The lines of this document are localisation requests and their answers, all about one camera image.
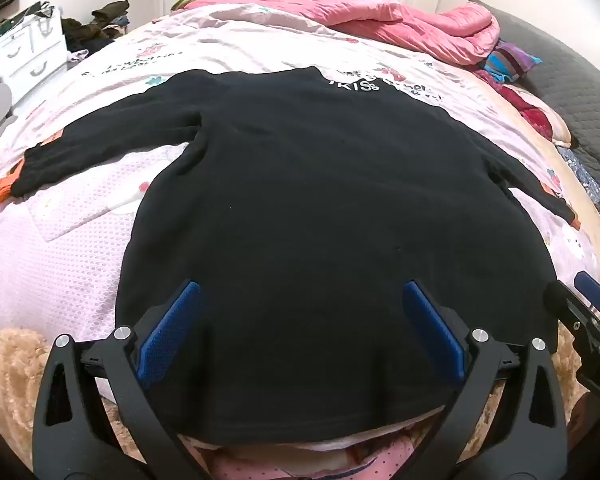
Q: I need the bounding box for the pink strawberry print blanket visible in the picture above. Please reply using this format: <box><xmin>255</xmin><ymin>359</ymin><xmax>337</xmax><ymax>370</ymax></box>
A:
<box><xmin>0</xmin><ymin>4</ymin><xmax>600</xmax><ymax>366</ymax></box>

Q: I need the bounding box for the blue floral cloth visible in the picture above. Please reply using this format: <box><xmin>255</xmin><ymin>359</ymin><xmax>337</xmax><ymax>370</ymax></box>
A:
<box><xmin>555</xmin><ymin>142</ymin><xmax>600</xmax><ymax>221</ymax></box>

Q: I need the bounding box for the white drawer cabinet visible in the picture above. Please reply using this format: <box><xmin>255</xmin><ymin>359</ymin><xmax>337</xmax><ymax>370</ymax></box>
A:
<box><xmin>0</xmin><ymin>2</ymin><xmax>68</xmax><ymax>81</ymax></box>

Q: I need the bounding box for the striped colourful cloth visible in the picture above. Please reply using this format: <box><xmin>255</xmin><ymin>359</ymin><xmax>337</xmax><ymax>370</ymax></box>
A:
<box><xmin>482</xmin><ymin>40</ymin><xmax>543</xmax><ymax>83</ymax></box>

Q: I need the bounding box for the pile of dark clothes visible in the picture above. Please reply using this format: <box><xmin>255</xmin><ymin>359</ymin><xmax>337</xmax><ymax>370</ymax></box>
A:
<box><xmin>60</xmin><ymin>1</ymin><xmax>131</xmax><ymax>56</ymax></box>

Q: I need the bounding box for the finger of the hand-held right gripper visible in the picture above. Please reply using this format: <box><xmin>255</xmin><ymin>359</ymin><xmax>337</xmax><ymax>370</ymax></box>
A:
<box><xmin>544</xmin><ymin>280</ymin><xmax>600</xmax><ymax>346</ymax></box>
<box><xmin>574</xmin><ymin>270</ymin><xmax>600</xmax><ymax>317</ymax></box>

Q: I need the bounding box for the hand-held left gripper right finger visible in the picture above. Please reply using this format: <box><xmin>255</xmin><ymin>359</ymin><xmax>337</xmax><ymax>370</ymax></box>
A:
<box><xmin>401</xmin><ymin>280</ymin><xmax>570</xmax><ymax>480</ymax></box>

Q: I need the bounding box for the pink dotted cloth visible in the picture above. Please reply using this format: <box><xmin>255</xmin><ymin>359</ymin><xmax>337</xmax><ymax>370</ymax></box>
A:
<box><xmin>180</xmin><ymin>432</ymin><xmax>431</xmax><ymax>480</ymax></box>

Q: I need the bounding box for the pink quilt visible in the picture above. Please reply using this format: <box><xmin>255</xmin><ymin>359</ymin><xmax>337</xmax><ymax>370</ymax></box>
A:
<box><xmin>182</xmin><ymin>0</ymin><xmax>501</xmax><ymax>67</ymax></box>

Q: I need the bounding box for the red cloth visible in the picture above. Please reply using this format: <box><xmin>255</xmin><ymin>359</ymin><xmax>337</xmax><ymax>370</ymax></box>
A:
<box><xmin>475</xmin><ymin>67</ymin><xmax>566</xmax><ymax>143</ymax></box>

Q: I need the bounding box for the cream cloth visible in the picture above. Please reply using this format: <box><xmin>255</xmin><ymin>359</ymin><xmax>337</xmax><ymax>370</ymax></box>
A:
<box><xmin>177</xmin><ymin>402</ymin><xmax>448</xmax><ymax>466</ymax></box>

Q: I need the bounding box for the grey padded headboard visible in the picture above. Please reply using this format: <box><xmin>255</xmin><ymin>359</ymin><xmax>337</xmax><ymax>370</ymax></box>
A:
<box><xmin>467</xmin><ymin>0</ymin><xmax>600</xmax><ymax>211</ymax></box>

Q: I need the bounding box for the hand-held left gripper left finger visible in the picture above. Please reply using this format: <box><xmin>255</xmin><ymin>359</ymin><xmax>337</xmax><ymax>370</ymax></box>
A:
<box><xmin>31</xmin><ymin>280</ymin><xmax>216</xmax><ymax>480</ymax></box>

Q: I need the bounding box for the black sweater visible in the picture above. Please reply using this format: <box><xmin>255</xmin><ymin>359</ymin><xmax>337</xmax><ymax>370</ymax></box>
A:
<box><xmin>11</xmin><ymin>66</ymin><xmax>580</xmax><ymax>448</ymax></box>

